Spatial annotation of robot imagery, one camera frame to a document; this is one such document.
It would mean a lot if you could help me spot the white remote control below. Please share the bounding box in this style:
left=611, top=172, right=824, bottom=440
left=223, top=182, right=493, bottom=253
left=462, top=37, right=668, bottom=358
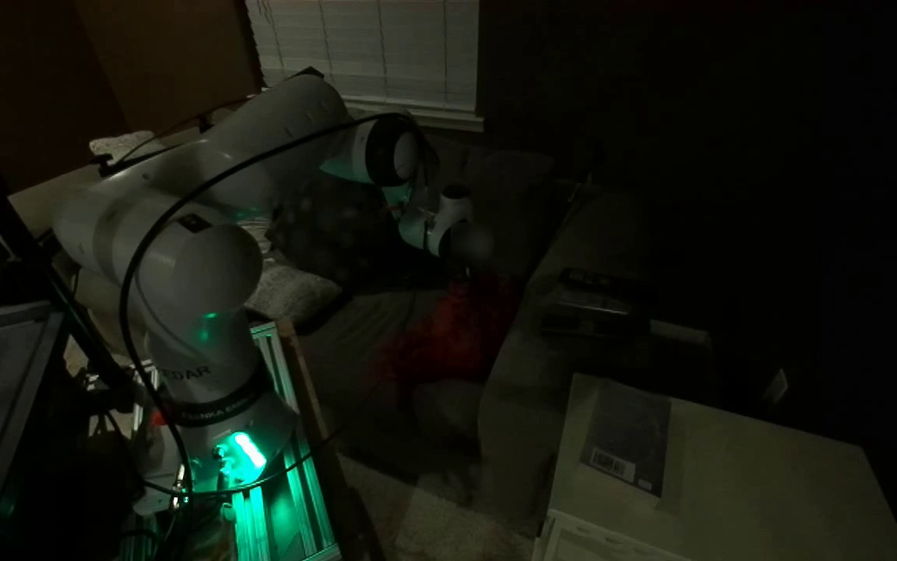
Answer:
left=645, top=319, right=717, bottom=349

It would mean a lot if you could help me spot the black remote control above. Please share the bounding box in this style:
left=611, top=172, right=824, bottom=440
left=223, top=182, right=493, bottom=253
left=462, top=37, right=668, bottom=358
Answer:
left=550, top=292, right=640, bottom=321
left=538, top=313, right=640, bottom=344

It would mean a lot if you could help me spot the robot base stand with light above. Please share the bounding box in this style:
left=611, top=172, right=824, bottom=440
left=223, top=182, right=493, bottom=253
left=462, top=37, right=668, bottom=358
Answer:
left=134, top=319, right=343, bottom=561

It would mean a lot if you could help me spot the orange cloth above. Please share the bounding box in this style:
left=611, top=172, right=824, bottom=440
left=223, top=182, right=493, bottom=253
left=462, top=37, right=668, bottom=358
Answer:
left=380, top=273, right=520, bottom=394

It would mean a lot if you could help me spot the dark patterned pillow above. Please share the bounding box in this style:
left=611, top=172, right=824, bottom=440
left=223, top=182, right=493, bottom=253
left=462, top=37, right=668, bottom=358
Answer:
left=271, top=179, right=424, bottom=291

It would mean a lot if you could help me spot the white side table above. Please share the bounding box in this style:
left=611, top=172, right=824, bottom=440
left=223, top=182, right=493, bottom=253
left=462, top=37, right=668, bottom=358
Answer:
left=529, top=370, right=897, bottom=561

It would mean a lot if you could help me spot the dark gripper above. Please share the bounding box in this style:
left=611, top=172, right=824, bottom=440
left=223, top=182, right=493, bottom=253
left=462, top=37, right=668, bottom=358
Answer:
left=421, top=182, right=500, bottom=283

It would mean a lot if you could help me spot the white pillow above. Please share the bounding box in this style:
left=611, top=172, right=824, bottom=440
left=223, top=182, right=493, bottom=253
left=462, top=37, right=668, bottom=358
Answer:
left=244, top=232, right=346, bottom=328

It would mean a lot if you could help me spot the grey book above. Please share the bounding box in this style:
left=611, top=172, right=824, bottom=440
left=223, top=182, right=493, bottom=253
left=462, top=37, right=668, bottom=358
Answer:
left=581, top=382, right=672, bottom=500

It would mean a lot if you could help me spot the grey fabric sofa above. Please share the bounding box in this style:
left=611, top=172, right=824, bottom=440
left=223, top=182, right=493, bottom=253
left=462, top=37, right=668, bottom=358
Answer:
left=244, top=128, right=764, bottom=508

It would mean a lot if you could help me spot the black camera on boom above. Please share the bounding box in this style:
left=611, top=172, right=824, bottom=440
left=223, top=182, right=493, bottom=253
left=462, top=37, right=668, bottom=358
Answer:
left=97, top=128, right=223, bottom=182

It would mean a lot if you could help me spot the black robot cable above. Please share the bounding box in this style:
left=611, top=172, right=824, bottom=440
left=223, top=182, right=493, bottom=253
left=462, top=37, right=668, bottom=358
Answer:
left=119, top=109, right=412, bottom=508

